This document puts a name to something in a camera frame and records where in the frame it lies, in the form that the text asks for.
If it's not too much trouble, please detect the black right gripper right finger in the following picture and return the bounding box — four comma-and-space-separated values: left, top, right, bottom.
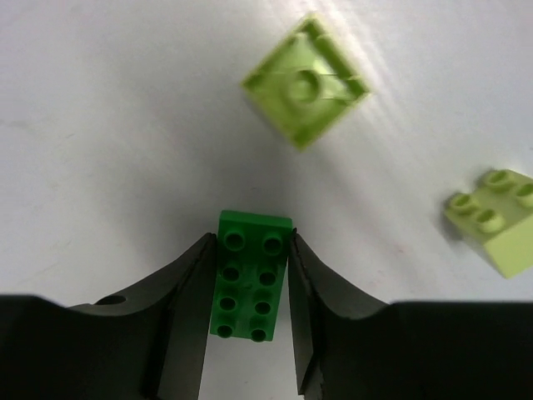
288, 233, 532, 399

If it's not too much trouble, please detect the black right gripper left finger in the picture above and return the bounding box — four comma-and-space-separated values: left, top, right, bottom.
1, 233, 217, 399

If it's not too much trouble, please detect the light green upturned lego brick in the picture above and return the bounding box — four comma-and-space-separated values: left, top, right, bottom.
242, 13, 371, 150

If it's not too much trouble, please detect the light green square lego brick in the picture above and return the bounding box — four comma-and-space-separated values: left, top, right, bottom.
444, 169, 532, 278

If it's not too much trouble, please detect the green lego plate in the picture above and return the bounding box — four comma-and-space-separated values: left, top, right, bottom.
210, 210, 293, 343

